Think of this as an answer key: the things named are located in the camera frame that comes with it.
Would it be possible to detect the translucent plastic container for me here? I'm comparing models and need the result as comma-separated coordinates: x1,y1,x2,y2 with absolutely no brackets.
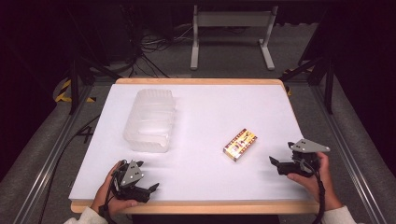
122,88,177,154

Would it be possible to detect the yellow patterned small box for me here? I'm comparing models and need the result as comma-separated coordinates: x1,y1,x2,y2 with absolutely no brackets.
222,128,259,162

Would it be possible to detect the black floor cable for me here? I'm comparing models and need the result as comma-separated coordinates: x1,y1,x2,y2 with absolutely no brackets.
36,114,102,224

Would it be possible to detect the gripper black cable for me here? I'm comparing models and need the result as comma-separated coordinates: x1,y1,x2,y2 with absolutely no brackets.
98,178,119,224
300,158,327,224

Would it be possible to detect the person's left hand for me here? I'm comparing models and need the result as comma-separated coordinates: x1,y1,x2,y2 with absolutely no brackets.
90,160,139,217

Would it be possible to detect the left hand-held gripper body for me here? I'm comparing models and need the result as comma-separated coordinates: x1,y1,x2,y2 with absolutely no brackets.
110,159,151,203

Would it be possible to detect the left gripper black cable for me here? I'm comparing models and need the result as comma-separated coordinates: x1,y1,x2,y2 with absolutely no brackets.
98,178,119,224

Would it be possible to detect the black metal stand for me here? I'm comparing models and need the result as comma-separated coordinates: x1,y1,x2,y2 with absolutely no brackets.
278,46,336,115
65,0,123,116

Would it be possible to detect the aluminium rail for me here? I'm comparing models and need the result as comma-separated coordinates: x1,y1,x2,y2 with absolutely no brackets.
311,83,389,224
12,83,94,224

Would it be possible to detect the white table mat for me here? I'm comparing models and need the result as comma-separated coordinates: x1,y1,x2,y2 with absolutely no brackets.
68,83,313,202

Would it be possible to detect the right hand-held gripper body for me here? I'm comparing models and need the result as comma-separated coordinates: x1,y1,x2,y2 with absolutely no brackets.
278,138,332,178

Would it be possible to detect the white metal desk frame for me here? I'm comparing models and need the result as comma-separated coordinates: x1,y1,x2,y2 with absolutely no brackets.
190,4,279,71

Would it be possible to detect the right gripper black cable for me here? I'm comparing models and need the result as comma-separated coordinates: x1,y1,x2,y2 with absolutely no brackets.
300,158,327,224

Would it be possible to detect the person's right hand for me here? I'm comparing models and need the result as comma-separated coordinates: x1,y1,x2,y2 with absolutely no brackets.
286,151,344,212

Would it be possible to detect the yellow black floor tape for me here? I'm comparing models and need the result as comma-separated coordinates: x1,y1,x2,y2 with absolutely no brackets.
54,78,96,104

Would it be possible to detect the tangle of floor cables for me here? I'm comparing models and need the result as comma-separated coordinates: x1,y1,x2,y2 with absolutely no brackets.
122,21,195,78

